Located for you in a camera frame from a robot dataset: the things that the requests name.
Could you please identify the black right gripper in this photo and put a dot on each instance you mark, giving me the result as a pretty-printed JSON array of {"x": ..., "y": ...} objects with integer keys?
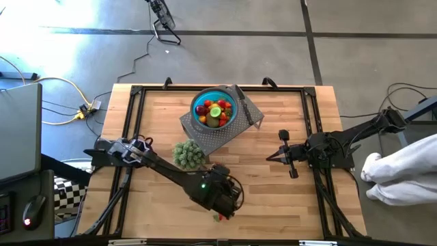
[{"x": 297, "y": 153}]

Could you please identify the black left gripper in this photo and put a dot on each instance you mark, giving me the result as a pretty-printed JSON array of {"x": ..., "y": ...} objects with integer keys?
[{"x": 228, "y": 194}]

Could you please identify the black kitchen knife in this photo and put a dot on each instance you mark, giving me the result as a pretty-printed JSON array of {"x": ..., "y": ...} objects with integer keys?
[{"x": 249, "y": 116}]

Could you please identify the whole brown kiwi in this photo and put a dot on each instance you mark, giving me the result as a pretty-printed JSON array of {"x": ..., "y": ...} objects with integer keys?
[{"x": 212, "y": 122}]

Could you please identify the green cut kiwi half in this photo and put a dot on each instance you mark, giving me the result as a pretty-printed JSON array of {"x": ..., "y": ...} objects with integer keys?
[{"x": 215, "y": 111}]

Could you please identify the blue collapsible colander bowl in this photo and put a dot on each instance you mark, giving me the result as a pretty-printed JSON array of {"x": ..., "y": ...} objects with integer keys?
[{"x": 197, "y": 101}]

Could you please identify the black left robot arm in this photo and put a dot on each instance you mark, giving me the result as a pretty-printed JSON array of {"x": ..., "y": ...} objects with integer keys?
[{"x": 164, "y": 167}]

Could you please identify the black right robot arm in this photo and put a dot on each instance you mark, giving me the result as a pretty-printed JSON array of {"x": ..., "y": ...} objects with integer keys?
[{"x": 358, "y": 136}]

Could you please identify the grey perforated metal shelf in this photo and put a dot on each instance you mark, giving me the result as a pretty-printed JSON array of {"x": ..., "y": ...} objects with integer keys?
[{"x": 218, "y": 141}]

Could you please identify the green artificial succulent plant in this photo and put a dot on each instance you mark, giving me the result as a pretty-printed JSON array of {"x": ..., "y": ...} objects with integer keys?
[{"x": 188, "y": 154}]

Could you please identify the person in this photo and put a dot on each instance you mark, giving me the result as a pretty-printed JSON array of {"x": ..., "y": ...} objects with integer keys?
[{"x": 399, "y": 171}]

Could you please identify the grey metal table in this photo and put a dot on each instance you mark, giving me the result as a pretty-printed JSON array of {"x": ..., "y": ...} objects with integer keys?
[{"x": 420, "y": 109}]

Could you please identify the black-white checkered cloth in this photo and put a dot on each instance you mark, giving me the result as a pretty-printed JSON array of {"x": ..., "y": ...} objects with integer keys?
[{"x": 68, "y": 196}]

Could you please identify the white and yellow power adapter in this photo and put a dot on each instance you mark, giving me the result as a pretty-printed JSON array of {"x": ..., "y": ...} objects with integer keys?
[{"x": 80, "y": 115}]

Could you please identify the black desk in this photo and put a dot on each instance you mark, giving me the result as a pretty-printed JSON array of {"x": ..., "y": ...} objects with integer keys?
[{"x": 49, "y": 191}]

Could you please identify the black floor fan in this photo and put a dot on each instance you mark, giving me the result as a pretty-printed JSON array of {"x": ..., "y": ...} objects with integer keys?
[{"x": 164, "y": 15}]

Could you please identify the black computer mouse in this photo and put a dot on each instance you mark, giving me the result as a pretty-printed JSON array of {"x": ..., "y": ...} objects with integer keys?
[{"x": 33, "y": 212}]

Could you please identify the black keyboard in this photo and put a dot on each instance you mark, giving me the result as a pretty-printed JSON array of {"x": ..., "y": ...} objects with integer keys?
[{"x": 5, "y": 215}]

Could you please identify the black frame clamp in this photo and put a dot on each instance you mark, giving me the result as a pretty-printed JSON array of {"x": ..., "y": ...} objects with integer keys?
[
  {"x": 167, "y": 82},
  {"x": 270, "y": 82}
]

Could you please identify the silver aluminium bracket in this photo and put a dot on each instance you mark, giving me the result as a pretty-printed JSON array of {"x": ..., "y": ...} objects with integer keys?
[
  {"x": 317, "y": 243},
  {"x": 126, "y": 242}
]

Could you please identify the black aluminium table frame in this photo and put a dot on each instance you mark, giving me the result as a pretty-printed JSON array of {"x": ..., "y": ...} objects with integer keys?
[{"x": 157, "y": 89}]

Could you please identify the grey metal floor rail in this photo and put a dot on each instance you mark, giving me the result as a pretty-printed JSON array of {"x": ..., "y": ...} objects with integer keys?
[{"x": 17, "y": 76}]

